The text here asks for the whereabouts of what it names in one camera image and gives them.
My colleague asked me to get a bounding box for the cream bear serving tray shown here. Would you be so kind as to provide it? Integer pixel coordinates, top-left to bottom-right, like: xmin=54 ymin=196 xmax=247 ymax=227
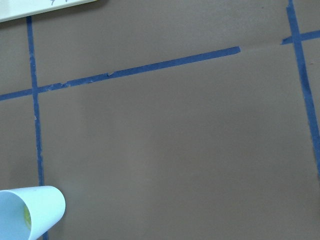
xmin=0 ymin=0 xmax=108 ymax=23

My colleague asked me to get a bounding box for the light blue plastic cup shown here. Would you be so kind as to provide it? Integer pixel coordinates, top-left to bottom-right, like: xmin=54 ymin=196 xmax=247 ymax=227
xmin=0 ymin=186 xmax=66 ymax=240

